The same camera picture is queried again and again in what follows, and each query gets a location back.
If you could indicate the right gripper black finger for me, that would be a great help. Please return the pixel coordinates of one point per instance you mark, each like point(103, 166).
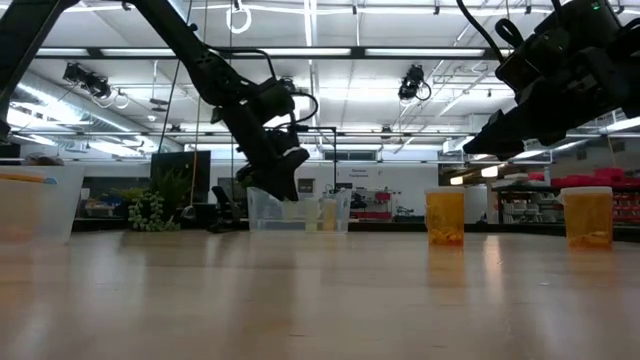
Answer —
point(497, 137)

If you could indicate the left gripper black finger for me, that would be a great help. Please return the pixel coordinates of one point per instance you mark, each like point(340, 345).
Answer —
point(252, 176)
point(285, 185)

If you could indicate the small pale yellow pill bottle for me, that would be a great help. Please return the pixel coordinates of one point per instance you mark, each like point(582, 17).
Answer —
point(311, 217)

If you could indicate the orange pill bottle back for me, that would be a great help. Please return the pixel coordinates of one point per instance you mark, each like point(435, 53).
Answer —
point(328, 217)

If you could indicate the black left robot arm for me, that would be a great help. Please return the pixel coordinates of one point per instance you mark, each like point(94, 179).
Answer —
point(195, 55)

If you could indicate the clear plastic bin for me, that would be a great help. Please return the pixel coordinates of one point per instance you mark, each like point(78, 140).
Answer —
point(65, 210)
point(265, 220)

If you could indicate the black background chair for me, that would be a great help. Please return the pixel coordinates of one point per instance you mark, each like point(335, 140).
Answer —
point(222, 207)

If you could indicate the black monitor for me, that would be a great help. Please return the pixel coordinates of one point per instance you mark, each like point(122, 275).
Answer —
point(180, 162)

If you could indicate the shelf with red bins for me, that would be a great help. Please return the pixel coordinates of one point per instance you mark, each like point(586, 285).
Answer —
point(610, 175)

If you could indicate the red tool cabinet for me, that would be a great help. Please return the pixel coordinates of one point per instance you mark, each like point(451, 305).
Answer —
point(382, 196)

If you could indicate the green potted succulent plant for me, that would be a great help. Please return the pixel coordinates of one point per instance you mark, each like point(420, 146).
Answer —
point(150, 215)

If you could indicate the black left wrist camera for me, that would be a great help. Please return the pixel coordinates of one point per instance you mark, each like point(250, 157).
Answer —
point(272, 100)

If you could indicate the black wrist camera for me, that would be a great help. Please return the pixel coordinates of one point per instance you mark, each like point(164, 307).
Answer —
point(525, 62)
point(272, 100)

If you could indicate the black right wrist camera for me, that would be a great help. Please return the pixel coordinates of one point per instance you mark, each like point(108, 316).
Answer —
point(525, 62)

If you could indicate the black ceiling-mounted camera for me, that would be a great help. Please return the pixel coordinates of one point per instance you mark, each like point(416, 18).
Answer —
point(87, 80)
point(412, 82)

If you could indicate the black overhead frame beam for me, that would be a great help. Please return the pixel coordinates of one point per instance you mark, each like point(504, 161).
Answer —
point(375, 51)

